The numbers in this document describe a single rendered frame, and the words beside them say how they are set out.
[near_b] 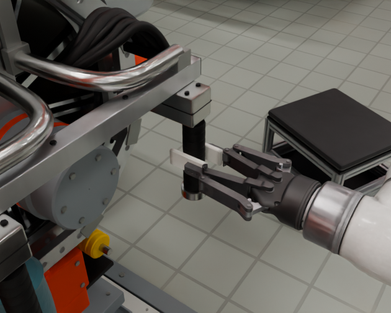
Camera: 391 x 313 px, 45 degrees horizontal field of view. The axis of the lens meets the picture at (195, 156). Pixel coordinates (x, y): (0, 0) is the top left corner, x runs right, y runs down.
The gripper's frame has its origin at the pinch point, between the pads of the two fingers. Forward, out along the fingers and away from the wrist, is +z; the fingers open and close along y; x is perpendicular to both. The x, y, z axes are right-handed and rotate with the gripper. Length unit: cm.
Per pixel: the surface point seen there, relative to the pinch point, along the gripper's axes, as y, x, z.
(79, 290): -13.9, -35.7, 19.9
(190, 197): -2.0, -7.1, -0.5
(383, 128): 102, -49, -10
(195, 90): 0.0, 12.2, 0.0
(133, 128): 7.3, -6.9, 20.5
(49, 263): -18.1, -23.3, 20.9
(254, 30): 221, -83, 108
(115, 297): 0, -60, 27
